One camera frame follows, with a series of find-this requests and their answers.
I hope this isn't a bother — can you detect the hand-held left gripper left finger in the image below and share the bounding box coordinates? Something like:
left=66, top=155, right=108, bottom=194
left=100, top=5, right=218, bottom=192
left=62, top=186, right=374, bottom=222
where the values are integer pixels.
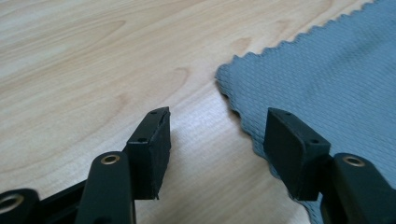
left=124, top=105, right=173, bottom=201

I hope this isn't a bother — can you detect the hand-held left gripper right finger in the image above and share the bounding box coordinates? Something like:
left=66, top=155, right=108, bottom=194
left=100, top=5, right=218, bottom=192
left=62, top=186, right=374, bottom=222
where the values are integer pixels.
left=262, top=106, right=332, bottom=203

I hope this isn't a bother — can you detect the grey cloth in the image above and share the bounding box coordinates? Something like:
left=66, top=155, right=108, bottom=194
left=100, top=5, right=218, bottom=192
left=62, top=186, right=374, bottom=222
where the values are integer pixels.
left=214, top=0, right=396, bottom=224

